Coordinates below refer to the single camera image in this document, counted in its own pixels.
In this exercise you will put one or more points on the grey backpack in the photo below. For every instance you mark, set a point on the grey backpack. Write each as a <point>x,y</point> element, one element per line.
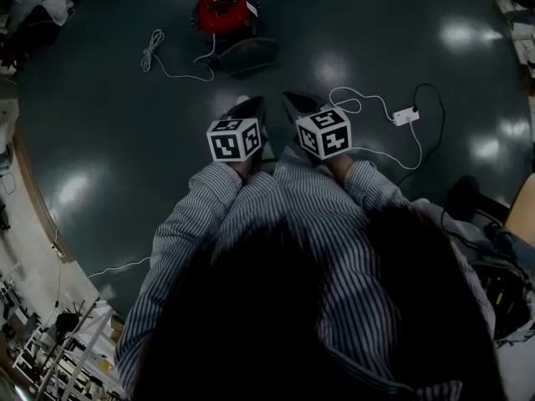
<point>501,274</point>

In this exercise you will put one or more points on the white metal rack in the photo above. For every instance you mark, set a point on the white metal rack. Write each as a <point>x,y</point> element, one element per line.
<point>79,357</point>

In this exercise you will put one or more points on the dark grey vacuum cleaner piece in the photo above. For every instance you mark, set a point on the dark grey vacuum cleaner piece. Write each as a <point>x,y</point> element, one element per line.
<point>251,57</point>

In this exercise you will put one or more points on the person's left forearm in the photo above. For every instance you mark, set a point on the person's left forearm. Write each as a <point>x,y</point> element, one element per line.
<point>200,207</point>

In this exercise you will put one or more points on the person's right forearm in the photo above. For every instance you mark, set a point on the person's right forearm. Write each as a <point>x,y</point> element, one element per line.
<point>372,186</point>

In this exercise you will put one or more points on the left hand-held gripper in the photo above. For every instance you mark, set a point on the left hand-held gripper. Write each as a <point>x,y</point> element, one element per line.
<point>234,140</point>

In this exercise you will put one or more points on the wooden board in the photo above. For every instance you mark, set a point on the wooden board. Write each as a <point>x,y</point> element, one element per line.
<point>523,211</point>

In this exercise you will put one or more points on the white power strip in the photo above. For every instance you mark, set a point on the white power strip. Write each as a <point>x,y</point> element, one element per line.
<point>406,116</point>

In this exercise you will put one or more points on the dark coat stand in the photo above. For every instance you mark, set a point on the dark coat stand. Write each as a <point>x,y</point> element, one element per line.
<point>67,322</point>

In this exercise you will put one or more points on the red vacuum cleaner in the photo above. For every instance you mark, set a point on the red vacuum cleaner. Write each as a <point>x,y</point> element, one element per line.
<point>221,11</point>

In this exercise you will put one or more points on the white cloth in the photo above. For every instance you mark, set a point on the white cloth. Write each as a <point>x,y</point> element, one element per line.
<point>56,2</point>

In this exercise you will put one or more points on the black garment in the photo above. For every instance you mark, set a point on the black garment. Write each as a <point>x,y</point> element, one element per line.
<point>35,31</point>

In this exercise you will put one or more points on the white shelf frame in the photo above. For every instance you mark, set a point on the white shelf frame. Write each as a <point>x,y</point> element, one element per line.
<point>516,19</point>

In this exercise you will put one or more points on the person's striped shirt torso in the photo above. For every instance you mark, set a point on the person's striped shirt torso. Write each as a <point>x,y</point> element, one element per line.
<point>301,207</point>

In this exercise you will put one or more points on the curved wooden floor edging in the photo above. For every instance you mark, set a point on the curved wooden floor edging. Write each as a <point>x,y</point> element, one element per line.
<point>31,182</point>

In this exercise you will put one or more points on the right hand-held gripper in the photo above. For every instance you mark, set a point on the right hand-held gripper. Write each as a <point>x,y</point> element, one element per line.
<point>326,134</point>

